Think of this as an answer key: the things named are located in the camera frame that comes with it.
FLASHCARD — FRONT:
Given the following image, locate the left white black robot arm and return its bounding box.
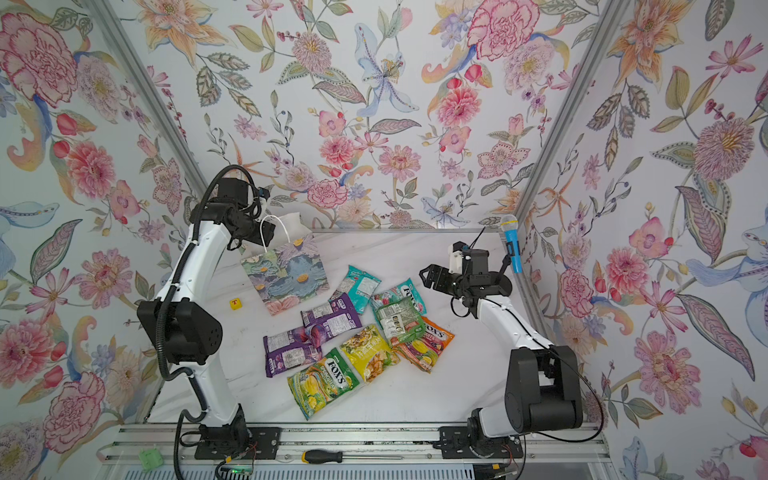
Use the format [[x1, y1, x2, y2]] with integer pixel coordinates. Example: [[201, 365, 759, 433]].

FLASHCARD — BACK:
[[137, 165, 275, 453]]

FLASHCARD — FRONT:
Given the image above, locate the green snack packet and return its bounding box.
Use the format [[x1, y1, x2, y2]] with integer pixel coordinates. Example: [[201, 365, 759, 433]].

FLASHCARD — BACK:
[[374, 298, 426, 347]]

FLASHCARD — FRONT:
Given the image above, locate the black yellow screwdriver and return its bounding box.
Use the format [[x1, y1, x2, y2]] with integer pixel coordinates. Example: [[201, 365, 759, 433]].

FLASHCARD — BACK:
[[301, 449, 404, 465]]

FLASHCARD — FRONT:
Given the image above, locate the upper purple snack packet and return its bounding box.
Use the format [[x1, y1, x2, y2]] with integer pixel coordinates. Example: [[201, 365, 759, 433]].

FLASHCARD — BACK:
[[301, 293, 362, 348]]

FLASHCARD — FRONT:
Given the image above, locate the orange Fox's fruits candy bag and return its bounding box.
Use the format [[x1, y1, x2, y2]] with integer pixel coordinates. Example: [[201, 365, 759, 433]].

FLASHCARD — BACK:
[[393, 317, 455, 373]]

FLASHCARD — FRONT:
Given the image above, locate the yellow-green chips bag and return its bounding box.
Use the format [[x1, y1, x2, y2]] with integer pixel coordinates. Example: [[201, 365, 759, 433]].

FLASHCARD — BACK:
[[340, 325, 400, 383]]

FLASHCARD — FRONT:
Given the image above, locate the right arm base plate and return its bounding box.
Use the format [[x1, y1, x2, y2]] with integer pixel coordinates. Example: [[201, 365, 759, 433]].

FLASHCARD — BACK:
[[432, 426, 524, 460]]

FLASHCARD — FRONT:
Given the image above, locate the green Fox's candy bag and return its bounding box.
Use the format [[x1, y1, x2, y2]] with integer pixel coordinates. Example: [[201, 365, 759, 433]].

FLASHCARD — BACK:
[[287, 348, 360, 420]]

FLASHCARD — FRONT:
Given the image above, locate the lower purple snack packet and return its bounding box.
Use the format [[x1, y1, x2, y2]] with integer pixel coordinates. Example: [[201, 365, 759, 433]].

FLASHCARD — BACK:
[[263, 327, 323, 378]]

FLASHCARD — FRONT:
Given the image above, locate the floral paper gift bag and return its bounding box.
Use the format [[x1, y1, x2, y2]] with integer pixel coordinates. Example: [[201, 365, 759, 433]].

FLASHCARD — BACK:
[[241, 213, 329, 316]]

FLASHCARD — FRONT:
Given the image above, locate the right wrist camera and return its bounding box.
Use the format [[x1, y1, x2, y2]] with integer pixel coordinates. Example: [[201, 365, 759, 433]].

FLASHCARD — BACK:
[[448, 241, 473, 275]]

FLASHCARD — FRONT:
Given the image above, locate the teal Fox's candy bag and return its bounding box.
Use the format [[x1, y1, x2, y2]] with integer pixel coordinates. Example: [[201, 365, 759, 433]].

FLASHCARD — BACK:
[[370, 279, 427, 316]]

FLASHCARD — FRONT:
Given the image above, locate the purple snack packet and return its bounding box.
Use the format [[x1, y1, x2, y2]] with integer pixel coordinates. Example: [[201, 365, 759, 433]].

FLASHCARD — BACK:
[[263, 327, 323, 378], [301, 293, 362, 348]]

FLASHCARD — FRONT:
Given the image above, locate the teal snack packet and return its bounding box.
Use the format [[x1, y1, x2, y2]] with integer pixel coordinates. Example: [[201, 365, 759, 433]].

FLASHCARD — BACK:
[[330, 265, 381, 314]]

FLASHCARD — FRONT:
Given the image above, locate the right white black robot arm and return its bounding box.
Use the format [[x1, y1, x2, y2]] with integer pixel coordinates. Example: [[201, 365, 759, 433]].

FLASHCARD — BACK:
[[419, 242, 583, 440]]

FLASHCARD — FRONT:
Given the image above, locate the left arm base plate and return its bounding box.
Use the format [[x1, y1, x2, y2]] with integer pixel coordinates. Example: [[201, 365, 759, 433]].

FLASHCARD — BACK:
[[194, 426, 282, 460]]

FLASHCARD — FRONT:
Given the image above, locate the blue toy microphone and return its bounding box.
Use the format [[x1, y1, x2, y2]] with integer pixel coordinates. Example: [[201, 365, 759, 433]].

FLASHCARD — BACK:
[[500, 215, 523, 274]]

